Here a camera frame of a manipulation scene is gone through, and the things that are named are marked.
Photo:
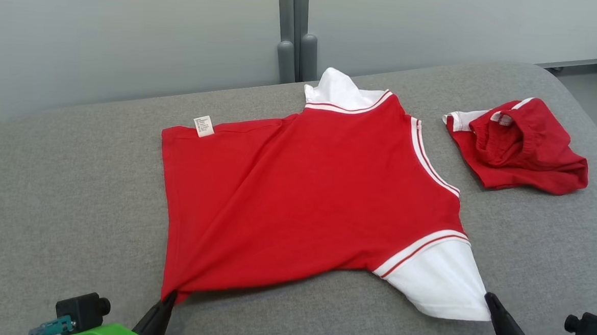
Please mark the red shorts with white stripe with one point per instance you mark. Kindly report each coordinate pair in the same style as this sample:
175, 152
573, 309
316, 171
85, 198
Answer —
529, 159

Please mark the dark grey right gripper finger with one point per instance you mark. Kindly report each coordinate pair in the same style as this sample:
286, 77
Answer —
507, 331

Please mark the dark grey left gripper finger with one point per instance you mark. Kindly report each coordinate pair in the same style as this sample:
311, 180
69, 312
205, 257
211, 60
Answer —
155, 323

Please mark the grey metal frame post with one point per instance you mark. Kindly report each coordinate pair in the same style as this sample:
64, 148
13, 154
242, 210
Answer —
308, 58
286, 59

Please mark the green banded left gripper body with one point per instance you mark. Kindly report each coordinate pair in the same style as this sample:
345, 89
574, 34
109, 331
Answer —
106, 332

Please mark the red white basketball jersey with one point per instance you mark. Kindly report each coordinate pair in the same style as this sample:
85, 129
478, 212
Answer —
302, 188

